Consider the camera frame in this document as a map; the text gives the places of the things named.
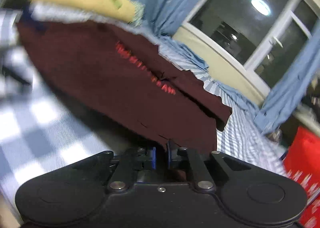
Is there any red fabric tote bag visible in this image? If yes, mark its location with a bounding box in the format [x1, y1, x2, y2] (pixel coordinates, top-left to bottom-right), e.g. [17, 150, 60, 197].
[283, 126, 320, 227]

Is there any white framed window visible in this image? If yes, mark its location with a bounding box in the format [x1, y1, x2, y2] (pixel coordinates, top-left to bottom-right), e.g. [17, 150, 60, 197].
[183, 0, 319, 95]

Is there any maroon printed sweater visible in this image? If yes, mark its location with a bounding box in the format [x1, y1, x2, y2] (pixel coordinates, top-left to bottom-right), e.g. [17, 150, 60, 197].
[17, 21, 232, 153]

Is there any green checkered pillow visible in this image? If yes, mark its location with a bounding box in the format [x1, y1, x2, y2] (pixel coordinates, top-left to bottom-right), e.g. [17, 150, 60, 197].
[130, 1, 145, 27]

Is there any right blue star curtain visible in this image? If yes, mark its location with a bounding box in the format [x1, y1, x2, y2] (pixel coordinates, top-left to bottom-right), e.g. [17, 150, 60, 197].
[220, 18, 320, 136]

